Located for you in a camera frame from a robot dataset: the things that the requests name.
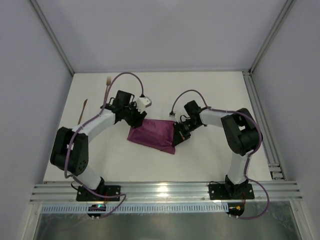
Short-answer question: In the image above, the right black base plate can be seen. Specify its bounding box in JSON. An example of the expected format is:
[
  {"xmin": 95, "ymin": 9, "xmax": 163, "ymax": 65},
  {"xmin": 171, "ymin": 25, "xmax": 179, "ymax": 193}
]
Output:
[{"xmin": 208, "ymin": 181, "xmax": 255, "ymax": 200}]

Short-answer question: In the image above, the right corner aluminium post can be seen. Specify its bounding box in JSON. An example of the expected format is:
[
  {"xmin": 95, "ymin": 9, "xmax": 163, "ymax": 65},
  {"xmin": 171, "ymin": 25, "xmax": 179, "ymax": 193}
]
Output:
[{"xmin": 248, "ymin": 0, "xmax": 296, "ymax": 75}]

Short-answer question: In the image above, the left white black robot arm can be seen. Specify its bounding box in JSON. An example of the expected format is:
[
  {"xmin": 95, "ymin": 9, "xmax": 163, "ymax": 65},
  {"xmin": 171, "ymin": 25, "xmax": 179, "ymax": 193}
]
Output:
[{"xmin": 50, "ymin": 90, "xmax": 152, "ymax": 197}]

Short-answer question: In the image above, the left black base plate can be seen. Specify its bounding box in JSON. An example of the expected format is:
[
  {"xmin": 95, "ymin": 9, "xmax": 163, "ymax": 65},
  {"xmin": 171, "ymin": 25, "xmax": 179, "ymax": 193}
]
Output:
[{"xmin": 76, "ymin": 185, "xmax": 121, "ymax": 202}]

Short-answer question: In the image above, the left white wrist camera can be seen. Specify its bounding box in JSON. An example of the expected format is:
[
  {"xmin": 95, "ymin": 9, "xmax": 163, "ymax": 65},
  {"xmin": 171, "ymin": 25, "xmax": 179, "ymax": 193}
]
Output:
[{"xmin": 135, "ymin": 96, "xmax": 152, "ymax": 113}]

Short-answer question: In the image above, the right side aluminium rail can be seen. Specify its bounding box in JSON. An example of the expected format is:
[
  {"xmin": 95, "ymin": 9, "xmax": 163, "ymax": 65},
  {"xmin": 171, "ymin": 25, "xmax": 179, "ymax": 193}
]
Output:
[{"xmin": 242, "ymin": 70, "xmax": 287, "ymax": 181}]

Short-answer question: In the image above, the left corner aluminium post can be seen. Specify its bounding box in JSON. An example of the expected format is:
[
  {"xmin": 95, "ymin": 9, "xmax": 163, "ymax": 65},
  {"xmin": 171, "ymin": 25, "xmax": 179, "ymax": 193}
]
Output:
[{"xmin": 28, "ymin": 0, "xmax": 75, "ymax": 77}]

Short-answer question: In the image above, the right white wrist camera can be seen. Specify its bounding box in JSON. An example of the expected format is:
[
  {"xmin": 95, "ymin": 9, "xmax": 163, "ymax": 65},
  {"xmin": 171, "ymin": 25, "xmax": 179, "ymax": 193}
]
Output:
[{"xmin": 169, "ymin": 111, "xmax": 182, "ymax": 123}]

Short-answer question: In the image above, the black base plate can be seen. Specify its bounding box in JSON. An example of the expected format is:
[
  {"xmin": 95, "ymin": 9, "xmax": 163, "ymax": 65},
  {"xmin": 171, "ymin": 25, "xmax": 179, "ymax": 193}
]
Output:
[
  {"xmin": 76, "ymin": 185, "xmax": 121, "ymax": 202},
  {"xmin": 208, "ymin": 181, "xmax": 255, "ymax": 200}
]

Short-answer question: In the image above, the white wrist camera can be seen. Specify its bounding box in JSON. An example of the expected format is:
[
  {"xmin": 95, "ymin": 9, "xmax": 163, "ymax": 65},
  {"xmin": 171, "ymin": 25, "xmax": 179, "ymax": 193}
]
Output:
[
  {"xmin": 169, "ymin": 111, "xmax": 182, "ymax": 123},
  {"xmin": 135, "ymin": 96, "xmax": 152, "ymax": 113}
]

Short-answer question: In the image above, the corner aluminium post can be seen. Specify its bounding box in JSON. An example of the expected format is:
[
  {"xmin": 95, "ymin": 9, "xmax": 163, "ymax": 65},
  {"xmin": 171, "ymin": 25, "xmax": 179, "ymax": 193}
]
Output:
[
  {"xmin": 28, "ymin": 0, "xmax": 75, "ymax": 77},
  {"xmin": 248, "ymin": 0, "xmax": 296, "ymax": 75}
]

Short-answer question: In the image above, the aluminium rail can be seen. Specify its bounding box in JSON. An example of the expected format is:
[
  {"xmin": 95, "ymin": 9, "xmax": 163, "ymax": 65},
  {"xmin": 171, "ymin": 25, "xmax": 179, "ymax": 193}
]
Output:
[
  {"xmin": 29, "ymin": 181, "xmax": 303, "ymax": 204},
  {"xmin": 242, "ymin": 70, "xmax": 287, "ymax": 181}
]

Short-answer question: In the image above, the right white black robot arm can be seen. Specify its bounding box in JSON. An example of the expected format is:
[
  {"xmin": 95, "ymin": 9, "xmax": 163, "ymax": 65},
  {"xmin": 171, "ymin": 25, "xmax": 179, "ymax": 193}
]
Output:
[{"xmin": 172, "ymin": 100, "xmax": 263, "ymax": 200}]

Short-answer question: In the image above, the front aluminium rail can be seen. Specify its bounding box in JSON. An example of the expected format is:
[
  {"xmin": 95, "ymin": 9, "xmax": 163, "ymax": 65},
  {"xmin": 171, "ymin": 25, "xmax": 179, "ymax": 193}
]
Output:
[{"xmin": 29, "ymin": 181, "xmax": 303, "ymax": 204}]

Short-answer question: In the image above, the grey slotted cable duct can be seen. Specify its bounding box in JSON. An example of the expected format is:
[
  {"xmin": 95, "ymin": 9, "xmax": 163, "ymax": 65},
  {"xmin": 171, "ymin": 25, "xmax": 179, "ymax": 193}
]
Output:
[{"xmin": 40, "ymin": 202, "xmax": 229, "ymax": 215}]

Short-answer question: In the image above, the purple satin napkin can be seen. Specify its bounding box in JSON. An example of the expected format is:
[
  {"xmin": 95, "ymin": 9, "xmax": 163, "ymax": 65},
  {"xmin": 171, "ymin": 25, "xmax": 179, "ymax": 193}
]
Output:
[{"xmin": 127, "ymin": 119, "xmax": 176, "ymax": 155}]

